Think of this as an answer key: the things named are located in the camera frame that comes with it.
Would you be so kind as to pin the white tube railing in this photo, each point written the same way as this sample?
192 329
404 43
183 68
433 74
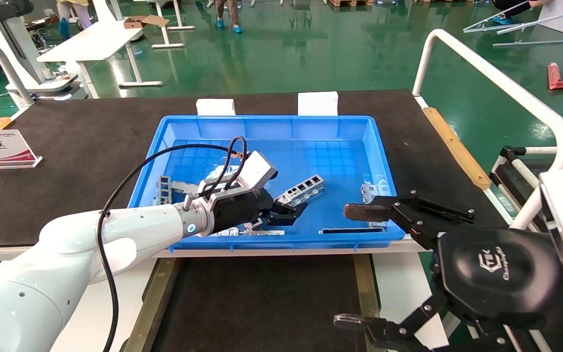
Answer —
482 68

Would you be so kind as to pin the person in yellow coat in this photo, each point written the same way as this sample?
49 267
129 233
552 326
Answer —
64 22

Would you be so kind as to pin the wooden pallet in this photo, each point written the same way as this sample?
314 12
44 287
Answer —
350 3

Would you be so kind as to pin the grey curved tube railing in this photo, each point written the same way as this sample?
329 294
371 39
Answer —
3 58

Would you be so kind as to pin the long silver metal part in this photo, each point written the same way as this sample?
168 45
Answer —
267 232

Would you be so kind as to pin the black container with brass edges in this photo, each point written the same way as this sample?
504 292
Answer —
262 303

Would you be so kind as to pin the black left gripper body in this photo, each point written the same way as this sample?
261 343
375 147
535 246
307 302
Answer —
237 210

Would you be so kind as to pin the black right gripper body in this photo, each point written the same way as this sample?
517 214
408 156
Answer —
496 278

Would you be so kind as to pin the silver notched metal part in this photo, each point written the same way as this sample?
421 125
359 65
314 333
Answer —
372 191

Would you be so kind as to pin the person with blue shoe covers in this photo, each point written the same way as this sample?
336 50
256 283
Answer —
233 14

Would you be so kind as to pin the crouching person in black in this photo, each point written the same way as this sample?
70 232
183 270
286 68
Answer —
511 10

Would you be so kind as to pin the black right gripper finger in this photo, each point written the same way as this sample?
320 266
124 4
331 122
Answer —
389 337
408 212

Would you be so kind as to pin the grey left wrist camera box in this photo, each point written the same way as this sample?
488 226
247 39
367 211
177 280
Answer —
257 168

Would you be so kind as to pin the black cart with white tube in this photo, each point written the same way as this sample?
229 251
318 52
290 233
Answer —
511 173

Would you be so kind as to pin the open cardboard box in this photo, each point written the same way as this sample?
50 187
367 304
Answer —
137 22

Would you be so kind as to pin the small white foam block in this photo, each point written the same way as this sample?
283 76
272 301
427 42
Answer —
215 107

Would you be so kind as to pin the large white foam block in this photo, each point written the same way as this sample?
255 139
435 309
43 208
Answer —
317 103

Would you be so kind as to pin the blue plastic bin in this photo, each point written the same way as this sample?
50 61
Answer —
311 142

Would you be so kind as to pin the aluminium rail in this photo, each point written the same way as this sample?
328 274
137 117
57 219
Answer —
540 42
545 20
494 17

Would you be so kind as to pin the grey ladder-shaped metal part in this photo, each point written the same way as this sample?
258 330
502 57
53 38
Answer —
164 188

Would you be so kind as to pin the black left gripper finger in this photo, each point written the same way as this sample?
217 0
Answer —
291 217
279 206

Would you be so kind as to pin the white table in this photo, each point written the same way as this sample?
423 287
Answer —
96 41

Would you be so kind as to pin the white machine column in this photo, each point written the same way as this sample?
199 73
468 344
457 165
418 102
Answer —
17 44

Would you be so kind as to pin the black felt table mat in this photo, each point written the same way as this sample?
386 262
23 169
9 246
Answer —
76 146

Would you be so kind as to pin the long wooden strip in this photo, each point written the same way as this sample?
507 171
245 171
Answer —
455 146

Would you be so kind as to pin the white table frame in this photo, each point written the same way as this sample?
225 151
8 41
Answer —
168 46

